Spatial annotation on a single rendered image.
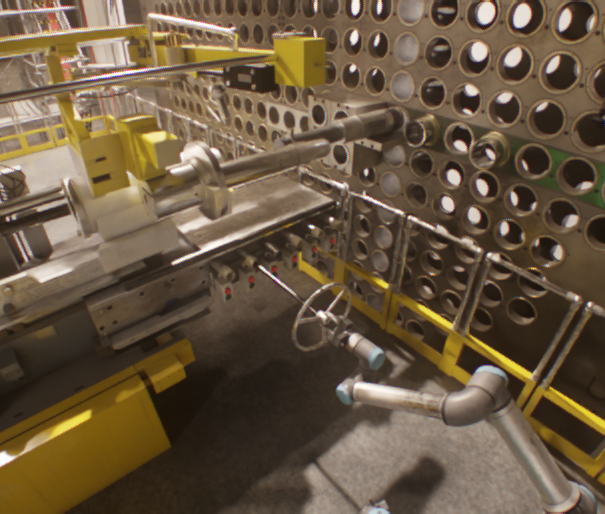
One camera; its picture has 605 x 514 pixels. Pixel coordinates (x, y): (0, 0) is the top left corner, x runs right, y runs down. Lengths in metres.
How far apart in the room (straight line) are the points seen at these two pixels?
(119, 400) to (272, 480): 0.94
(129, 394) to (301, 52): 1.70
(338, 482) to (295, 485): 0.24
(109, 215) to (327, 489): 1.82
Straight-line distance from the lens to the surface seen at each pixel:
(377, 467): 2.44
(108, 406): 2.11
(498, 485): 2.59
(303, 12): 4.16
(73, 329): 2.26
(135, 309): 2.26
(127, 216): 2.03
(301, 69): 1.20
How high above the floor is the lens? 2.17
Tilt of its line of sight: 35 degrees down
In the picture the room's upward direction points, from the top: straight up
